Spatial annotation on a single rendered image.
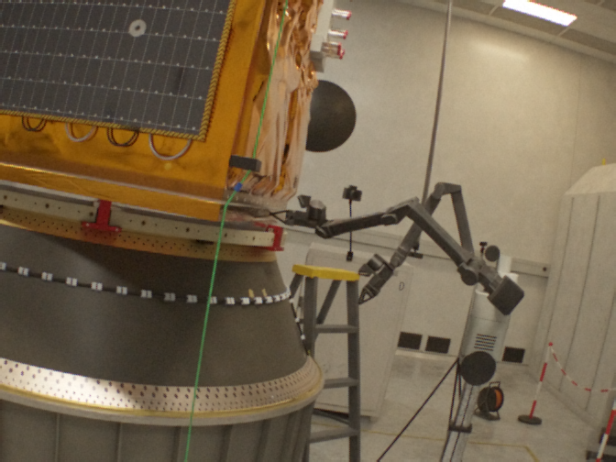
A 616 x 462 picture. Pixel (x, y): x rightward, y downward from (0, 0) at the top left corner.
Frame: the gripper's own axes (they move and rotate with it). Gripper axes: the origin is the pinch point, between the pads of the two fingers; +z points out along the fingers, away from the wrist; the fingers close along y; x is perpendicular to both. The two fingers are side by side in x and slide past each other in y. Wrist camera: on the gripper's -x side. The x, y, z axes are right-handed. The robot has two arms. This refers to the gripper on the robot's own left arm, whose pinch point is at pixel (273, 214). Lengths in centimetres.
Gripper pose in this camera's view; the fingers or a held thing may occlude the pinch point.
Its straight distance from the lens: 301.5
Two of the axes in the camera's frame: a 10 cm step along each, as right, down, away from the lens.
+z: -9.8, -1.8, 0.7
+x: -1.8, 9.8, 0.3
